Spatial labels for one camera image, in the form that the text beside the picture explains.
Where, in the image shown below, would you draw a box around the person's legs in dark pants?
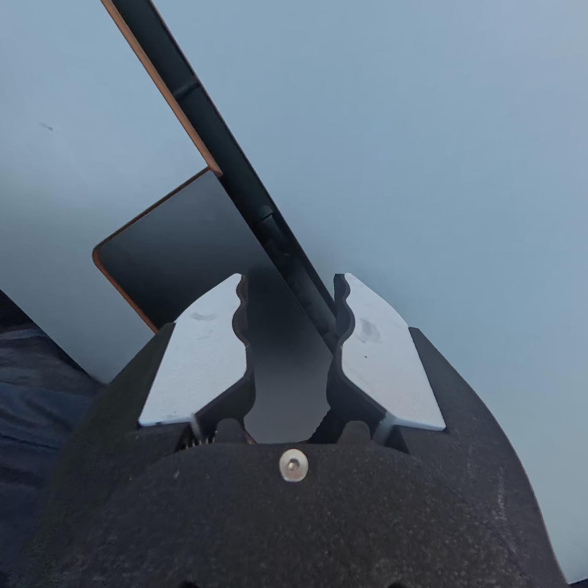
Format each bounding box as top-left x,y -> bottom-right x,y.
0,289 -> 108,566

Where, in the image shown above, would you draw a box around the dark grey panel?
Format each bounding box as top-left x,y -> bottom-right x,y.
94,171 -> 334,444

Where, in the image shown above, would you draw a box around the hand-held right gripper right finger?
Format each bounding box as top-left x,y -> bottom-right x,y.
326,272 -> 447,441

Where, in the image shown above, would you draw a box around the grey desk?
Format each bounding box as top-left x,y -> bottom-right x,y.
152,0 -> 588,584

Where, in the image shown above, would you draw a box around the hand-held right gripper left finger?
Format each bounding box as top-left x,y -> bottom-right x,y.
138,273 -> 257,432

